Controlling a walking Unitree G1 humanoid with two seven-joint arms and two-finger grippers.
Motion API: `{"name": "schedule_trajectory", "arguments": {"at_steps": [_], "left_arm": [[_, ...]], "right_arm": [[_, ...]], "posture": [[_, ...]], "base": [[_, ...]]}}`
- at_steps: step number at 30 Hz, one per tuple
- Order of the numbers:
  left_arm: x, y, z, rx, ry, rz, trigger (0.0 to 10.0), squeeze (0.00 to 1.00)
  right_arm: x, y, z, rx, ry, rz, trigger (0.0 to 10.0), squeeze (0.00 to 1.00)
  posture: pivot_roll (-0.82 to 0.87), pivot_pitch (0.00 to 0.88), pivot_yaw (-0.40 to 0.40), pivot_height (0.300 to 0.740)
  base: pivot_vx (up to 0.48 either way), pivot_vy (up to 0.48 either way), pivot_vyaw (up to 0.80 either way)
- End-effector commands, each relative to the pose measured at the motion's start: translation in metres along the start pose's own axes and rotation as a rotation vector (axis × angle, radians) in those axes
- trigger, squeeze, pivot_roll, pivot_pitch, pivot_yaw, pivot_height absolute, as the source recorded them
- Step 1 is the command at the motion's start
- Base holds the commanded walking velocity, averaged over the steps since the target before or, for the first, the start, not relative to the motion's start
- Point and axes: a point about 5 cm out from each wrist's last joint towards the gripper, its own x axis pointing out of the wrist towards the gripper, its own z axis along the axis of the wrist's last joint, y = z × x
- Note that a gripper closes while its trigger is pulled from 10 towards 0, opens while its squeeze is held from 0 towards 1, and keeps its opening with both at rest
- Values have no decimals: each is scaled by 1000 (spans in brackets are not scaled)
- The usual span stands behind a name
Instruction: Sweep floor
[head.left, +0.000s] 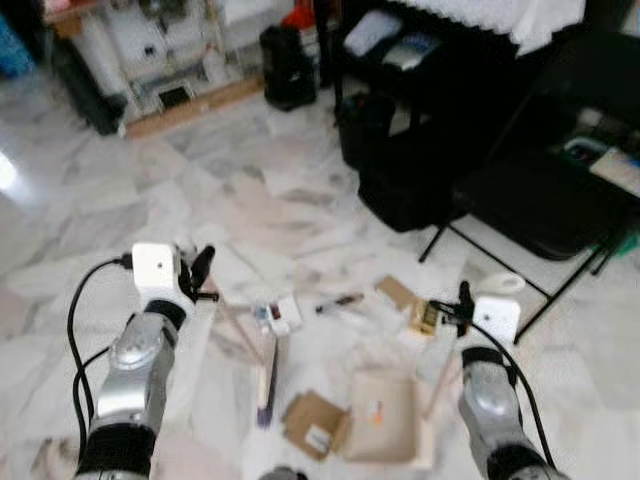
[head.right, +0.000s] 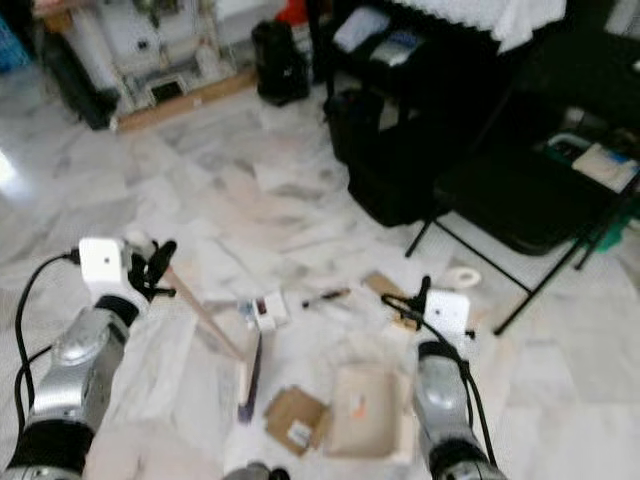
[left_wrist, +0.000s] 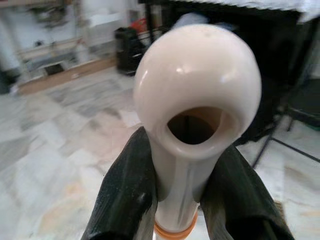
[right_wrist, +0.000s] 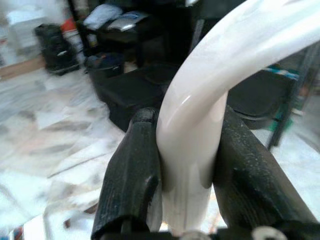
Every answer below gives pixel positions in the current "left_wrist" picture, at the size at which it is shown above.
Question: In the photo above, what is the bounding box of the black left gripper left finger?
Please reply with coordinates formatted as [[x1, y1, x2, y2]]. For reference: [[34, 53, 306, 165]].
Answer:
[[80, 126, 159, 240]]

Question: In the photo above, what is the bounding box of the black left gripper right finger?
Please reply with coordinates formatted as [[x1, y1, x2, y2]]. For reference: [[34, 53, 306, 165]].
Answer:
[[199, 143, 296, 240]]

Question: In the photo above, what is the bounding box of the cream handled broom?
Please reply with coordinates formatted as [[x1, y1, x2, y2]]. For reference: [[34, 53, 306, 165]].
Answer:
[[133, 24, 263, 240]]

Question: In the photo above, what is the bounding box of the black chair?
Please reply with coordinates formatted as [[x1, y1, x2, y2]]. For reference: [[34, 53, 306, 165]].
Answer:
[[252, 73, 320, 169]]

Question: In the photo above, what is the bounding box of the black box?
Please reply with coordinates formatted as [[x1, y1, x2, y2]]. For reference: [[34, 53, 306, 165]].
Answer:
[[114, 26, 149, 76]]

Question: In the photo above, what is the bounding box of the wooden shelf unit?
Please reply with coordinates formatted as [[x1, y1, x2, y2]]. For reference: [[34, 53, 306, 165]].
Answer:
[[13, 0, 107, 96]]

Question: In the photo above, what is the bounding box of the white table cloth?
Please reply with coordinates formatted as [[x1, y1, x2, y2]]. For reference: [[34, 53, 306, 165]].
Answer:
[[224, 0, 320, 23]]

